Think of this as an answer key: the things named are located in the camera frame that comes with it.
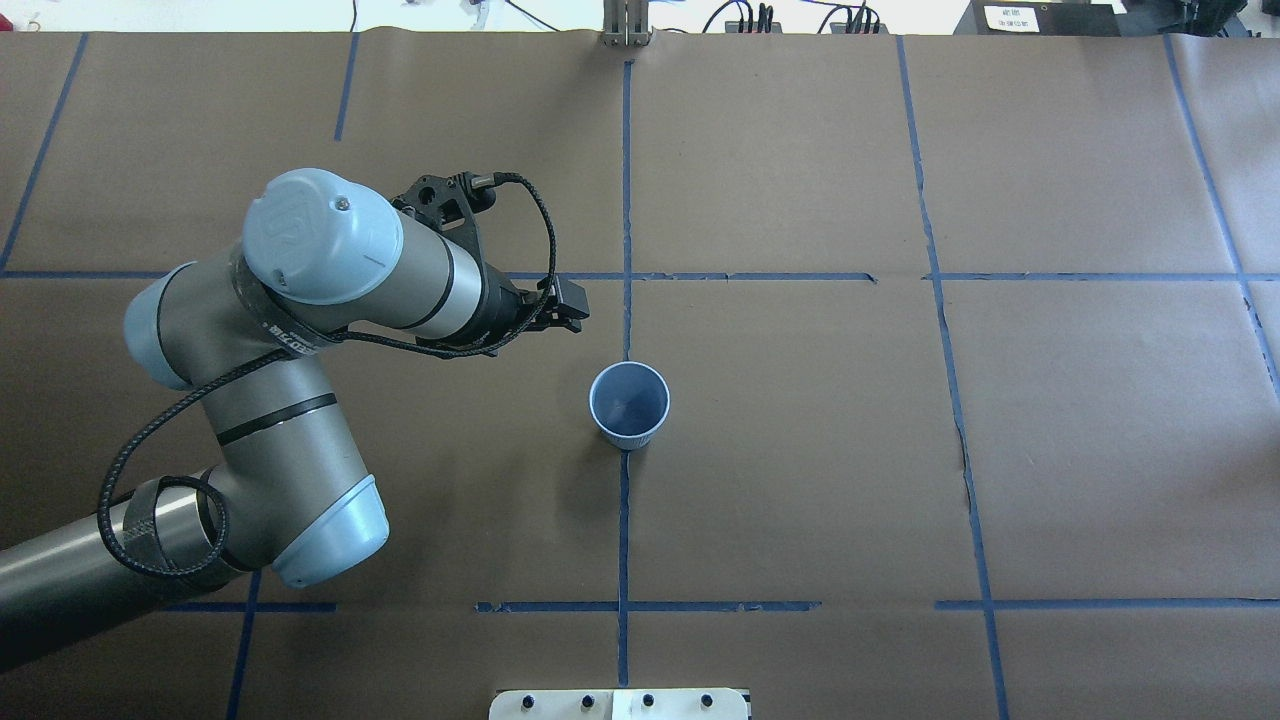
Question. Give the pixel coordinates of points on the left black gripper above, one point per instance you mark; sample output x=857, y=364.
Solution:
x=497, y=306

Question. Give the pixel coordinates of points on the black power adapter box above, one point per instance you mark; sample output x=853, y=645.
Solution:
x=1040, y=18

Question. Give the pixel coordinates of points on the orange black connector board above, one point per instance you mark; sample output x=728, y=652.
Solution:
x=753, y=18

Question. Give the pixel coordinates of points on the aluminium frame post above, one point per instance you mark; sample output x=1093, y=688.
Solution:
x=626, y=23

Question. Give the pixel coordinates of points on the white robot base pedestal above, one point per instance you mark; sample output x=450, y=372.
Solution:
x=623, y=703

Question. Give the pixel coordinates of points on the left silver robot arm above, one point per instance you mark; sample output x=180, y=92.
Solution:
x=254, y=467

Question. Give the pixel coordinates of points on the blue paper cup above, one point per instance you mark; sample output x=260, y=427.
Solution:
x=629, y=402

